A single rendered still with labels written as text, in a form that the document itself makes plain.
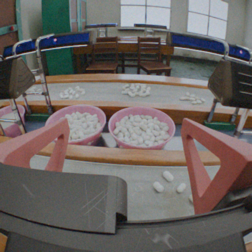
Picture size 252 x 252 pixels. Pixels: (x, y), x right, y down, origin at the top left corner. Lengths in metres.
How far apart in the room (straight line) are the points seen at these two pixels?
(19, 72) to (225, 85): 0.35
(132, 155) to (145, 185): 0.11
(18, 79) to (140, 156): 0.41
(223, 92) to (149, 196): 0.33
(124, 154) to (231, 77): 0.39
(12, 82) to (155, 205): 0.44
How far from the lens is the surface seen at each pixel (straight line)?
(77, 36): 0.84
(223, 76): 0.28
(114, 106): 0.77
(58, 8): 3.13
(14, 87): 0.31
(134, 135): 0.63
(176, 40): 0.80
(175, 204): 0.47
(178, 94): 1.00
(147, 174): 0.51
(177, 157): 0.54
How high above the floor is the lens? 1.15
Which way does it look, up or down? 36 degrees down
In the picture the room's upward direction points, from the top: straight up
